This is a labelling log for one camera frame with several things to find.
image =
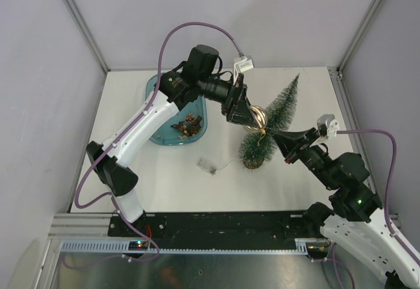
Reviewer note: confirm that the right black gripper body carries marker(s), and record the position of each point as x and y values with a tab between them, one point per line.
307	152

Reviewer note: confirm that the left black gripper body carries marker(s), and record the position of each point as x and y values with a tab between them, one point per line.
233	94

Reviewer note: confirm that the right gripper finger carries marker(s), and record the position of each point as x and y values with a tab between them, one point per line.
291	135
290	147

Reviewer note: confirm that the white gold striped bauble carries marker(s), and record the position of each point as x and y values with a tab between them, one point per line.
261	118

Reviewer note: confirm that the small green christmas tree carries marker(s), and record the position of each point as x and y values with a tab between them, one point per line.
257	148

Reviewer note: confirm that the clear light string battery box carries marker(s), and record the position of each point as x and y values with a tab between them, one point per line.
207	166

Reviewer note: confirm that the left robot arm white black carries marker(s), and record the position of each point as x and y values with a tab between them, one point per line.
191	79

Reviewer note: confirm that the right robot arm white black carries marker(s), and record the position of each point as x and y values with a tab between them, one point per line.
356	219

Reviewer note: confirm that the pine cone ornament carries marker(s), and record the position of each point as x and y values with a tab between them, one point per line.
190	118

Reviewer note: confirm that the brown ribbon pile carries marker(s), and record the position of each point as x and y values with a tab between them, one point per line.
186	129

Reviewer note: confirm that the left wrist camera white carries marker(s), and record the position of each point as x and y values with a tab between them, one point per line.
241	64

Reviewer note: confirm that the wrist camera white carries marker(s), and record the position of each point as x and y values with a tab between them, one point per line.
327	126
241	64

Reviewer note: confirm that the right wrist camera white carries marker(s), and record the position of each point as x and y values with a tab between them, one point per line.
327	126

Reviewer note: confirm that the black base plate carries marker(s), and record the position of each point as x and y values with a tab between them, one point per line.
167	224

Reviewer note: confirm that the right aluminium frame post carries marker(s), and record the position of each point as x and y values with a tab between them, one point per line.
361	31

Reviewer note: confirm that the aluminium frame post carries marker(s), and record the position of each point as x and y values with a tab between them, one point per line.
86	34
361	31

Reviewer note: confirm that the left aluminium frame post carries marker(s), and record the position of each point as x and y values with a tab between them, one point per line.
86	34

